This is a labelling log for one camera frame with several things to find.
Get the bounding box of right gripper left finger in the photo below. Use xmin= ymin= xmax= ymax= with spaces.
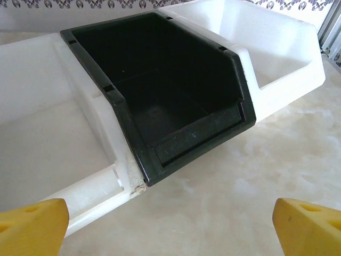
xmin=0 ymin=198 xmax=70 ymax=256

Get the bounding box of white plastic bin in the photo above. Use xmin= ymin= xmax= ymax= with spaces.
xmin=157 ymin=0 xmax=327 ymax=125
xmin=0 ymin=33 xmax=149 ymax=239

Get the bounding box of aluminium frame post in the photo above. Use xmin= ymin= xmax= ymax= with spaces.
xmin=316 ymin=0 xmax=341 ymax=66

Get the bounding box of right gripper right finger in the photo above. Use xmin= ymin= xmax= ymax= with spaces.
xmin=272 ymin=197 xmax=341 ymax=256

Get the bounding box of black plastic bin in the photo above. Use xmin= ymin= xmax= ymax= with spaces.
xmin=60 ymin=12 xmax=257 ymax=187

